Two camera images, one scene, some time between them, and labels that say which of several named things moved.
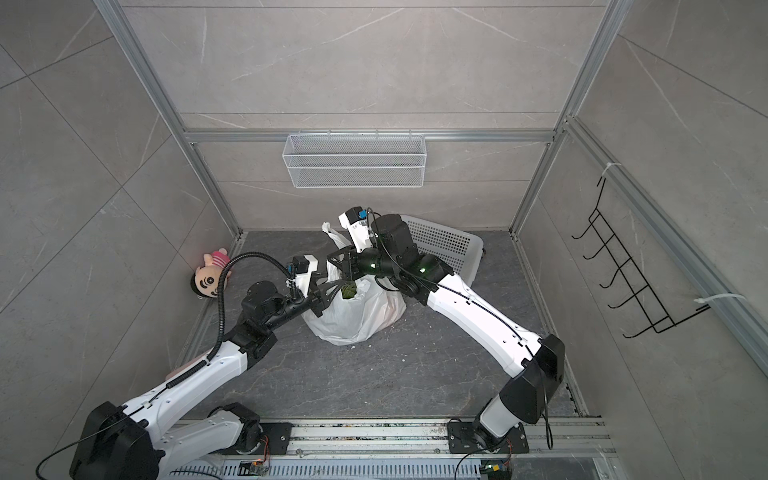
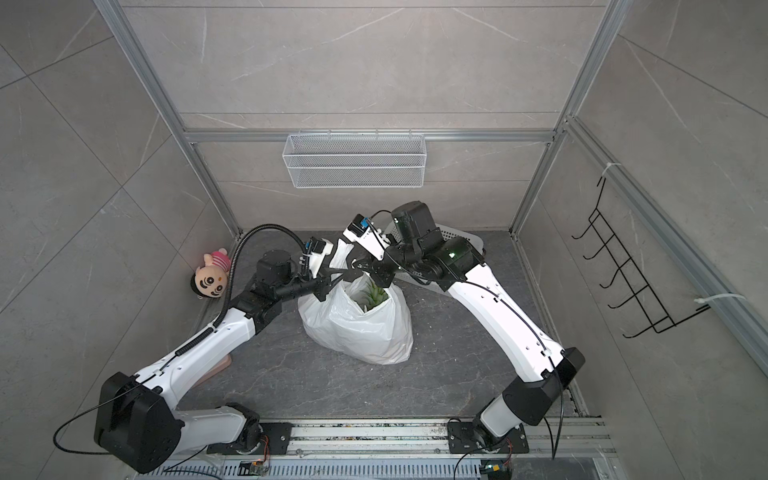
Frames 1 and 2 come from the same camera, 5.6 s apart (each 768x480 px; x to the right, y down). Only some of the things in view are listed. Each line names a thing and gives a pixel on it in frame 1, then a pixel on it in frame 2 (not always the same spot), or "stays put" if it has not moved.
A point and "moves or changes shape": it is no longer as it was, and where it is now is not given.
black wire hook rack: [623, 263] stays put
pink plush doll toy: [205, 279] stays put
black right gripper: [352, 267] stays put
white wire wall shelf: [355, 161] stays put
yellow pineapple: [349, 290] -> [375, 296]
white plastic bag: [356, 308] moves or changes shape
